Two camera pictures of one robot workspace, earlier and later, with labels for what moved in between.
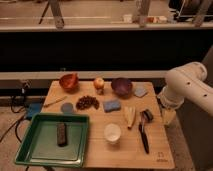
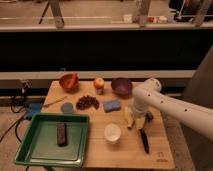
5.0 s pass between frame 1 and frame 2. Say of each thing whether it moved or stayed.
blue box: stayed
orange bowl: stayed
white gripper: moved
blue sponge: stayed
